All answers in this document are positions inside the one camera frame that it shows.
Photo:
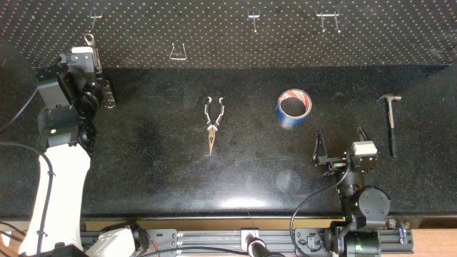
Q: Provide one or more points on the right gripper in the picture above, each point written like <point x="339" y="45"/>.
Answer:
<point x="362" y="162"/>

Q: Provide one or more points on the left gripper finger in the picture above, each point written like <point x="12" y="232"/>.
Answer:
<point x="109" y="94"/>

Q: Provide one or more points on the wrench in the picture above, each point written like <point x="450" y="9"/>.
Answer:
<point x="97" y="62"/>

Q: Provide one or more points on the roll of blue tape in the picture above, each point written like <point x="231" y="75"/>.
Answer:
<point x="285" y="119"/>

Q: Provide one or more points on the pliers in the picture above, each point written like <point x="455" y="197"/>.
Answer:
<point x="212" y="130"/>

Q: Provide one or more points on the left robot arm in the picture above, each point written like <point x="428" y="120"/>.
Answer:
<point x="60" y="185"/>

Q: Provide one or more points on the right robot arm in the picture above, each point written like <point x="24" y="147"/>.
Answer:
<point x="373" y="207"/>

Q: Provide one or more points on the black pegboard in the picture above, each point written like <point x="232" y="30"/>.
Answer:
<point x="214" y="28"/>

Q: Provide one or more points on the hammer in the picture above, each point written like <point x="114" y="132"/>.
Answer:
<point x="391" y="118"/>

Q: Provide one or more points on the metal hook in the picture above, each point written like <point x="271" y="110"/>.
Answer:
<point x="95" y="15"/>
<point x="178" y="58"/>
<point x="253" y="21"/>
<point x="328" y="14"/>

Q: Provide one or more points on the small white tag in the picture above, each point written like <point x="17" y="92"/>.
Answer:
<point x="5" y="238"/>

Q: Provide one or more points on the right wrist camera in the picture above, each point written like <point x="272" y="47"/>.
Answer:
<point x="364" y="148"/>

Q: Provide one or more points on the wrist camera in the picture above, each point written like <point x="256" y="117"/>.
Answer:
<point x="364" y="148"/>
<point x="84" y="59"/>

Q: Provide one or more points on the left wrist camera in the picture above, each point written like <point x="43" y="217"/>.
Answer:
<point x="84" y="59"/>

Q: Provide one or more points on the mounting rail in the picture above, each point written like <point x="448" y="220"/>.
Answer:
<point x="214" y="237"/>

